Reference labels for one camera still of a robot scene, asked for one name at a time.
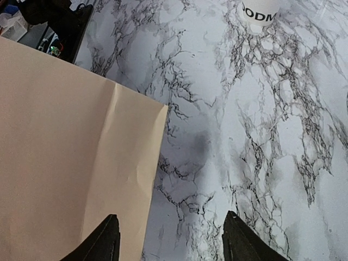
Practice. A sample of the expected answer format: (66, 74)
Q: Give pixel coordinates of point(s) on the stack of white cups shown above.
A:
(260, 12)

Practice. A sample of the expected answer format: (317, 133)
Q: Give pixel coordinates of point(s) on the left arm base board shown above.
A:
(69, 25)

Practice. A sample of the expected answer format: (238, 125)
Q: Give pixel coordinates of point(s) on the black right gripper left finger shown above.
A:
(103, 244)

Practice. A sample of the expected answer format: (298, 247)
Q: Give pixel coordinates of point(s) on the brown paper takeout bag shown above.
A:
(75, 148)

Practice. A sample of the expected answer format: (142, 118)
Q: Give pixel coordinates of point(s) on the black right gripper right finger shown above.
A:
(241, 243)

